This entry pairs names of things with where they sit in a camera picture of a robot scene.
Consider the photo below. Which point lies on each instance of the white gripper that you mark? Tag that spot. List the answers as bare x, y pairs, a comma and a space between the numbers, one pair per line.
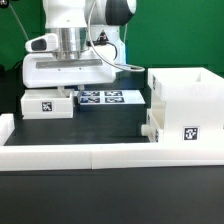
44, 70

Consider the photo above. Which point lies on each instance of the white drawer box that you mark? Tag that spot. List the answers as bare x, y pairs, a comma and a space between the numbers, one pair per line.
46, 104
151, 129

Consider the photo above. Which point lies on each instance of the white front drawer box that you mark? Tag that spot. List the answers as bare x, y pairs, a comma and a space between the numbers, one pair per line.
151, 129

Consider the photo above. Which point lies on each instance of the white drawer cabinet frame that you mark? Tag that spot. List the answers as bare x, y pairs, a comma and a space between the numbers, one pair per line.
188, 104

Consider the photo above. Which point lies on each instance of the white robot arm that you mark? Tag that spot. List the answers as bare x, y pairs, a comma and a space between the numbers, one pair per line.
81, 45

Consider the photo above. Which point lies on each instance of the paper sheet with markers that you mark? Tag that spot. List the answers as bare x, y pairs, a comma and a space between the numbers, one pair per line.
110, 97

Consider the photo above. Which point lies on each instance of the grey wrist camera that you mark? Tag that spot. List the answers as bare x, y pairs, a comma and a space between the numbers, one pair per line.
46, 43

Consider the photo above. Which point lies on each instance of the white front fence rail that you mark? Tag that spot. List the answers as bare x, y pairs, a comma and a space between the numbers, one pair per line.
109, 156

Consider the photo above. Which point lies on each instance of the white fence rail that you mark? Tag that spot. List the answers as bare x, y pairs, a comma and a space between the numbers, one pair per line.
109, 156
6, 127

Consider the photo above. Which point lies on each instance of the white left fence rail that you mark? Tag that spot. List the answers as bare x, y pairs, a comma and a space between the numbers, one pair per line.
6, 127

